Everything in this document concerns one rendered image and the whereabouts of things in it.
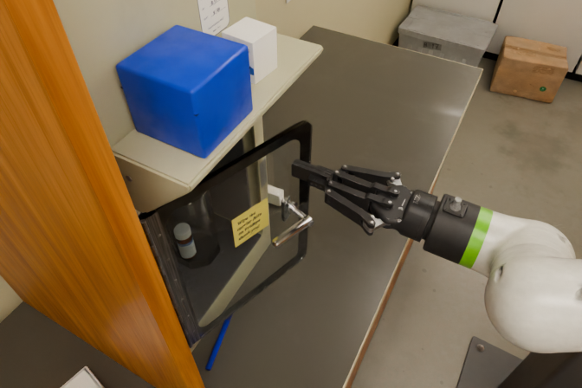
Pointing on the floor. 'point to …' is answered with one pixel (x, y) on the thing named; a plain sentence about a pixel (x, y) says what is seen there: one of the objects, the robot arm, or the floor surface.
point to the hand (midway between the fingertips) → (311, 173)
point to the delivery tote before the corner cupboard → (446, 35)
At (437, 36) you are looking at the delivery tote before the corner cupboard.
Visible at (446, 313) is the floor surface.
